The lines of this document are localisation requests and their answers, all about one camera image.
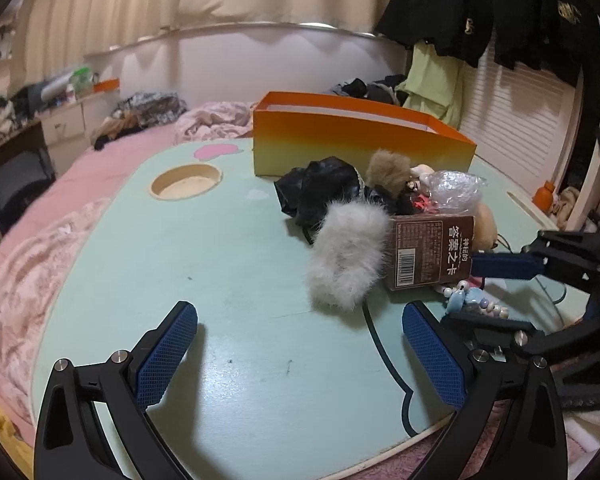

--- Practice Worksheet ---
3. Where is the green-lidded container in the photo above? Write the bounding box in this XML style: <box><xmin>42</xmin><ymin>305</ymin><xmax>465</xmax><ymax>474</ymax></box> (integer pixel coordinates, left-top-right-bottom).
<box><xmin>72</xmin><ymin>67</ymin><xmax>96</xmax><ymax>96</ymax></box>

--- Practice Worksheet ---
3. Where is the black vertical post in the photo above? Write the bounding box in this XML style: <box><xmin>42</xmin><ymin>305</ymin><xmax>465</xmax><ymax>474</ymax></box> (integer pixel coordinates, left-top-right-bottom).
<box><xmin>575</xmin><ymin>15</ymin><xmax>600</xmax><ymax>201</ymax></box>

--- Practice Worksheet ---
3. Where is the yellow-green hanging cloth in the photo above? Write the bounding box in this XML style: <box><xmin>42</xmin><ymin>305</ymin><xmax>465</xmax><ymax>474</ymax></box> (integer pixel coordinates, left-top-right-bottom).
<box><xmin>397</xmin><ymin>42</ymin><xmax>466</xmax><ymax>128</ymax></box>

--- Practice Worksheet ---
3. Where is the orange cardboard box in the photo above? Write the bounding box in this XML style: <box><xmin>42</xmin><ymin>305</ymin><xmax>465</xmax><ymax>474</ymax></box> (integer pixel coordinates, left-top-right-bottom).
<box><xmin>251</xmin><ymin>91</ymin><xmax>478</xmax><ymax>178</ymax></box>

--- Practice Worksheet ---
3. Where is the pile of dark clothes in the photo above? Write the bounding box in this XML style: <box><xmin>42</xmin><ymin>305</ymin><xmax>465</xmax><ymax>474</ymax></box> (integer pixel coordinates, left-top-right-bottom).
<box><xmin>330</xmin><ymin>75</ymin><xmax>411</xmax><ymax>106</ymax></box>

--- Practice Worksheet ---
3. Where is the blue beaded keychain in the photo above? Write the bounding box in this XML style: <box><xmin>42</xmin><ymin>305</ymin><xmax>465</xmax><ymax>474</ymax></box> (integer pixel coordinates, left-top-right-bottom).
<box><xmin>440</xmin><ymin>280</ymin><xmax>511</xmax><ymax>318</ymax></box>

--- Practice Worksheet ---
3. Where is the crumpled pink blanket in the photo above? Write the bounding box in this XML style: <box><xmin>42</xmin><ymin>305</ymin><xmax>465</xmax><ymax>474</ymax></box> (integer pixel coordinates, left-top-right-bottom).
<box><xmin>172</xmin><ymin>101</ymin><xmax>256</xmax><ymax>143</ymax></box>

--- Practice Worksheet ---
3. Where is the cartoon figurine with glasses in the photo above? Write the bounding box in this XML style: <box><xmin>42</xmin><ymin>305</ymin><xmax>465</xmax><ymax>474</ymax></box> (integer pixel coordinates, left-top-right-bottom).
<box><xmin>404</xmin><ymin>162</ymin><xmax>437</xmax><ymax>195</ymax></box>

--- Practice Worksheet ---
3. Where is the brown fur pom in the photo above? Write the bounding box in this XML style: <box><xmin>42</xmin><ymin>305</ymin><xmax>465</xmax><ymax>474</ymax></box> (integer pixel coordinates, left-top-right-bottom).
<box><xmin>367</xmin><ymin>149</ymin><xmax>413</xmax><ymax>196</ymax></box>

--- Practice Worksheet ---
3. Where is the black and white patterned cloth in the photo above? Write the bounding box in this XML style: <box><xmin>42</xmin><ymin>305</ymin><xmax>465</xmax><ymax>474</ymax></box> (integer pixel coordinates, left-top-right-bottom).
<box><xmin>115</xmin><ymin>92</ymin><xmax>188</xmax><ymax>126</ymax></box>

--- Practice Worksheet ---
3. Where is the cluttered wooden desk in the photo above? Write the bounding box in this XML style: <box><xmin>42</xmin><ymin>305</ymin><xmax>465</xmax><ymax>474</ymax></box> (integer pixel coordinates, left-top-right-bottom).
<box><xmin>0</xmin><ymin>95</ymin><xmax>46</xmax><ymax>161</ymax></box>

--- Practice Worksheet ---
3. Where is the black plastic bag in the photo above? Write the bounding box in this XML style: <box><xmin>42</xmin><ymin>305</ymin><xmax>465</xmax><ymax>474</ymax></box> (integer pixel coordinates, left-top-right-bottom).
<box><xmin>274</xmin><ymin>156</ymin><xmax>416</xmax><ymax>231</ymax></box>

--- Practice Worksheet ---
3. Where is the clear plastic bag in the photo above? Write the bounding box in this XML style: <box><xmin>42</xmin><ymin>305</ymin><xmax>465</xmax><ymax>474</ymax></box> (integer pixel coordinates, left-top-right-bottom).
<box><xmin>425</xmin><ymin>170</ymin><xmax>483</xmax><ymax>218</ymax></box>

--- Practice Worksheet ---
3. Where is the yellow fuzzy cloth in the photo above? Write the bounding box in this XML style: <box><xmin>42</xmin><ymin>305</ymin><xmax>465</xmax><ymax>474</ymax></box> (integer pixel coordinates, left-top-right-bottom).
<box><xmin>0</xmin><ymin>400</ymin><xmax>36</xmax><ymax>480</ymax></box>

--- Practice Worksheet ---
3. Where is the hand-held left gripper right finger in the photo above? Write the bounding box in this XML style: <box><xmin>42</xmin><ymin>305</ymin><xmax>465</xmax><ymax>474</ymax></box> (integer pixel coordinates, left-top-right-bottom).
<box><xmin>401</xmin><ymin>301</ymin><xmax>568</xmax><ymax>480</ymax></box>

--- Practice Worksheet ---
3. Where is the beige garment pile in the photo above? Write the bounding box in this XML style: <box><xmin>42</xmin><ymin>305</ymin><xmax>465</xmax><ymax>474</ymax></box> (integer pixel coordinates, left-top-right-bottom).
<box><xmin>92</xmin><ymin>115</ymin><xmax>146</xmax><ymax>151</ymax></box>

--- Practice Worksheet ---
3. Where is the black hanging garment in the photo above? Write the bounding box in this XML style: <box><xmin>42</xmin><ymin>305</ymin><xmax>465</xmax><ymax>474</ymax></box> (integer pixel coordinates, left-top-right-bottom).
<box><xmin>375</xmin><ymin>0</ymin><xmax>486</xmax><ymax>68</ymax></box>
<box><xmin>480</xmin><ymin>0</ymin><xmax>600</xmax><ymax>86</ymax></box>

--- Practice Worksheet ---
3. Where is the white louvred panel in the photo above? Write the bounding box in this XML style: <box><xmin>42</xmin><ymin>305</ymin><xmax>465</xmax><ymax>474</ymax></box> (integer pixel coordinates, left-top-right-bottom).
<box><xmin>460</xmin><ymin>45</ymin><xmax>581</xmax><ymax>196</ymax></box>

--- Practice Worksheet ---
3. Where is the pink fuzzy bed cover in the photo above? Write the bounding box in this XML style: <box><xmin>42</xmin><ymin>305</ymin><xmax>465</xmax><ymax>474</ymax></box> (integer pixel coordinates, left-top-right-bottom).
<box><xmin>0</xmin><ymin>125</ymin><xmax>181</xmax><ymax>436</ymax></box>

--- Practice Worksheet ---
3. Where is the orange bottle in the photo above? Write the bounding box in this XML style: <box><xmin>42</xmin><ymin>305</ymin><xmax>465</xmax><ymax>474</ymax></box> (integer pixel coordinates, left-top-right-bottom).
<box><xmin>532</xmin><ymin>181</ymin><xmax>556</xmax><ymax>208</ymax></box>

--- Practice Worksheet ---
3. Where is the tan plush toy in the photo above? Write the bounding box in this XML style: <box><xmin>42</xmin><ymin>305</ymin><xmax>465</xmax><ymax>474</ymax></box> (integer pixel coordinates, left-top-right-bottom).
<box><xmin>472</xmin><ymin>205</ymin><xmax>498</xmax><ymax>251</ymax></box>

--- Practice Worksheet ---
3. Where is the grey roll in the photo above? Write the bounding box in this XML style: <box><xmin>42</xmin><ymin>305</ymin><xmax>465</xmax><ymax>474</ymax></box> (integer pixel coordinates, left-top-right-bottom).
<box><xmin>40</xmin><ymin>72</ymin><xmax>76</xmax><ymax>103</ymax></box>

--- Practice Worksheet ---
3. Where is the white fur pom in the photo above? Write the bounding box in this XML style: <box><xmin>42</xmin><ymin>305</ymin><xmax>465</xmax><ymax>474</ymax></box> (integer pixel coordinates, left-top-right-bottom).
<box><xmin>305</xmin><ymin>199</ymin><xmax>393</xmax><ymax>311</ymax></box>

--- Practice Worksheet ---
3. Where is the white drawer cabinet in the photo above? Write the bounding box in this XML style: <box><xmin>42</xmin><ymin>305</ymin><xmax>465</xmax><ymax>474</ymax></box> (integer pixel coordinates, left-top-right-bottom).
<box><xmin>40</xmin><ymin>97</ymin><xmax>88</xmax><ymax>161</ymax></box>

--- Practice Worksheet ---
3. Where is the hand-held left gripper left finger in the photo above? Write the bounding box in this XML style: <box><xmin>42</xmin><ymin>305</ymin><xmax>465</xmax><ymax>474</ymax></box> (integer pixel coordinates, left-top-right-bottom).
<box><xmin>33</xmin><ymin>301</ymin><xmax>199</xmax><ymax>480</ymax></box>

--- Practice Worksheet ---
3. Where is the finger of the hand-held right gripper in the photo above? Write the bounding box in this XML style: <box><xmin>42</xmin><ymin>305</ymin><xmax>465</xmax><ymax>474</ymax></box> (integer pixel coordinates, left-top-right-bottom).
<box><xmin>441</xmin><ymin>312</ymin><xmax>598</xmax><ymax>361</ymax></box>
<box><xmin>471</xmin><ymin>230</ymin><xmax>600</xmax><ymax>286</ymax></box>

